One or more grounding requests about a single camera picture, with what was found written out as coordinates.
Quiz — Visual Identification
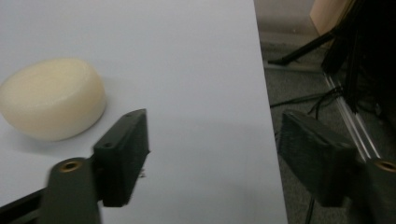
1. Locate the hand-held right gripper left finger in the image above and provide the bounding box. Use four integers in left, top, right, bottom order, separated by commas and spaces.
38, 108, 150, 224

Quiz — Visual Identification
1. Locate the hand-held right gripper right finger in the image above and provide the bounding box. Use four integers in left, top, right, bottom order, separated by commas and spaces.
276, 109, 396, 224

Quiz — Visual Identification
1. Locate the cream round soap block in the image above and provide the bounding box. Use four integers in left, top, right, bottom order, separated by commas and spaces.
0, 57, 107, 143

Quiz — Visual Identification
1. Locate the black stand leg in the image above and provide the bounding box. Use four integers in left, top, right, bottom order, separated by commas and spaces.
267, 28, 338, 66

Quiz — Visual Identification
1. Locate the beige board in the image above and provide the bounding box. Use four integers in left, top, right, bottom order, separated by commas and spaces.
309, 0, 356, 36

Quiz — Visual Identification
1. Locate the aluminium frame rail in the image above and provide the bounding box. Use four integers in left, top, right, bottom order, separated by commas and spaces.
323, 74, 382, 162

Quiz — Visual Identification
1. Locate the black cable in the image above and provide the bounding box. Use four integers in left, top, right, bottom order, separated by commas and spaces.
269, 86, 344, 120

